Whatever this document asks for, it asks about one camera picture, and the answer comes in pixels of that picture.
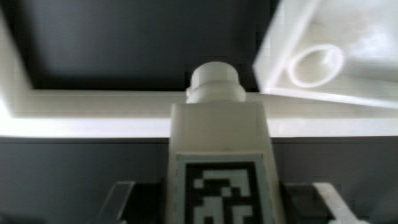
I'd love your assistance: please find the white L-shaped obstacle fence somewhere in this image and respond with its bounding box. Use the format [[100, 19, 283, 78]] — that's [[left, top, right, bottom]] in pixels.
[[0, 14, 398, 138]]

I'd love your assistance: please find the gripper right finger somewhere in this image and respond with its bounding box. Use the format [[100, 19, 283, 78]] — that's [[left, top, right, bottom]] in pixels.
[[282, 182, 367, 224]]

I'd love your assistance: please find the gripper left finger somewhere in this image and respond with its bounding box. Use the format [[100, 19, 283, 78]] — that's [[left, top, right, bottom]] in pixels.
[[93, 181, 164, 224]]

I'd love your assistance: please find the white square table top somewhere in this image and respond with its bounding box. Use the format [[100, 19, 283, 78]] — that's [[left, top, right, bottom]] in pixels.
[[253, 0, 398, 109]]

